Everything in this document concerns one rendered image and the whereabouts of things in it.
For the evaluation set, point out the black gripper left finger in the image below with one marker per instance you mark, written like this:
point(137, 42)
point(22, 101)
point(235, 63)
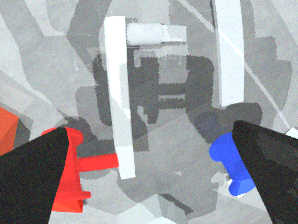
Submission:
point(30, 176)

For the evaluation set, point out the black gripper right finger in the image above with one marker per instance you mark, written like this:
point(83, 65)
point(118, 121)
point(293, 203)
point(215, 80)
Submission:
point(271, 158)

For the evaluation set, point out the orange block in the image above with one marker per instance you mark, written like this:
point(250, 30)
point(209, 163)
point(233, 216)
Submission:
point(8, 126)

